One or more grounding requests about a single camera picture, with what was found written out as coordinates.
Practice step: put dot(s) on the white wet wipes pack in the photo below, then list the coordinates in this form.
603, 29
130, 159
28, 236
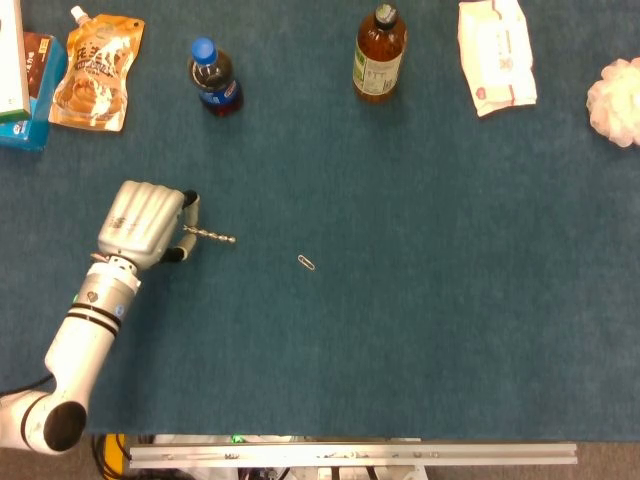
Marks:
496, 55

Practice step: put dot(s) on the orange spout pouch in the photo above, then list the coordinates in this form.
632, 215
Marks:
97, 76

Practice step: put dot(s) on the blue and brown snack box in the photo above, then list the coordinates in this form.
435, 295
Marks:
36, 90

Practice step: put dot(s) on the blue cap cola bottle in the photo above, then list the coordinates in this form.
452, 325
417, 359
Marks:
215, 78

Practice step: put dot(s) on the silver paper clip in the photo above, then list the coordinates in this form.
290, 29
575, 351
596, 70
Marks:
306, 262

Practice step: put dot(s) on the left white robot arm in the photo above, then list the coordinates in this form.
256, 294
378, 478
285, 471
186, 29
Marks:
75, 345

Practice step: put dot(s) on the white carton box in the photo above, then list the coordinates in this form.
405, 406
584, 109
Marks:
11, 60

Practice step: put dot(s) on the amber tea bottle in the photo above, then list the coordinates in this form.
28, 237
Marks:
378, 56

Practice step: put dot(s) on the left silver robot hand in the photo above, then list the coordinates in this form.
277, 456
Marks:
137, 222

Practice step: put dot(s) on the aluminium extrusion rail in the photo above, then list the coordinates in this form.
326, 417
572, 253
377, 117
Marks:
350, 455

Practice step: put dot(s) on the silver bead chain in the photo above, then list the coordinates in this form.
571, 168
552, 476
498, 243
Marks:
212, 235

